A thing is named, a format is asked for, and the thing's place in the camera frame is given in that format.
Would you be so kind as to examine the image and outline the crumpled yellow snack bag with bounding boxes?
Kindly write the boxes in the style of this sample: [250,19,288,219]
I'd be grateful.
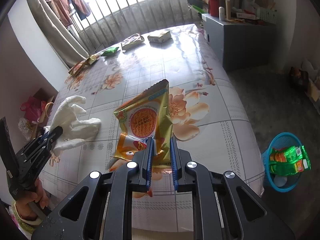
[85,54,100,66]

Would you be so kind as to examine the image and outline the grey curtain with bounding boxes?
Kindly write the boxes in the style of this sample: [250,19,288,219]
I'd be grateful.
[27,0,89,68]

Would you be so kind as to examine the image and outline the green plastic basket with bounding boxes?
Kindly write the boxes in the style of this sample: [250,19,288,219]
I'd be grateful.
[256,7,277,24]

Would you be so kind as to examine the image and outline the green red snack bag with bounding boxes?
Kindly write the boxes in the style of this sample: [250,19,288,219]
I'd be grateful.
[268,145,311,176]

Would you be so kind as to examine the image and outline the white tissue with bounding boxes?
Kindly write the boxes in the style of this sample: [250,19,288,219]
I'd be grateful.
[44,95,101,158]

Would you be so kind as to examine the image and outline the grey cabinet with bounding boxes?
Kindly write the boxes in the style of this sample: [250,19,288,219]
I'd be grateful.
[202,14,276,71]

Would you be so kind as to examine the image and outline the blue plastic waste basket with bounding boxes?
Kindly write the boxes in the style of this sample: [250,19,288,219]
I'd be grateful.
[261,132,311,193]

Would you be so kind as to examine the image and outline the green snack packet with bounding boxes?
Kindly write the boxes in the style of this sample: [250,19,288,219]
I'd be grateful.
[100,46,119,57]

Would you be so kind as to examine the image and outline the pink plastic bag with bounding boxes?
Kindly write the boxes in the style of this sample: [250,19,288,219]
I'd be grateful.
[20,96,48,125]

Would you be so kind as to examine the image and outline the metal window railing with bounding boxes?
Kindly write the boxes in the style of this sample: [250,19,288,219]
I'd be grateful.
[69,0,200,53]

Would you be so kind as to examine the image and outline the person's left hand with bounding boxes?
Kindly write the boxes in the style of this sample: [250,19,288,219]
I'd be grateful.
[15,178,48,221]

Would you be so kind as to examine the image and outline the yellow instant noodle packet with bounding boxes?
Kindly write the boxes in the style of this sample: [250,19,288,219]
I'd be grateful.
[114,79,173,166]

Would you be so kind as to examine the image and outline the large yellow noodle packet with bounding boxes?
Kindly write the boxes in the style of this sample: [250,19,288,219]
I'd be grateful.
[68,60,86,77]

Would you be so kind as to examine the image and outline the floral plastic tablecloth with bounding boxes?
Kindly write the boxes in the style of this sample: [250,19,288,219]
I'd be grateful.
[41,23,266,233]

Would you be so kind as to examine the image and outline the small gold carton box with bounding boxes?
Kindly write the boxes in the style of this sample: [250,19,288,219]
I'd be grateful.
[148,30,171,43]

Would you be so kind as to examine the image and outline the hanging clothes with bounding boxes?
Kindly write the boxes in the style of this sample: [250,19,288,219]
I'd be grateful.
[49,0,91,27]

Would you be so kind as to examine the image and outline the small yellow noodle packet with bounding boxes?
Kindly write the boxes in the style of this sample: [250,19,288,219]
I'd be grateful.
[121,33,145,51]

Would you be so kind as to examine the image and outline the red thermos bottle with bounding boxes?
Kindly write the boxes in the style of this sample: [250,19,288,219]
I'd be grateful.
[208,0,220,17]

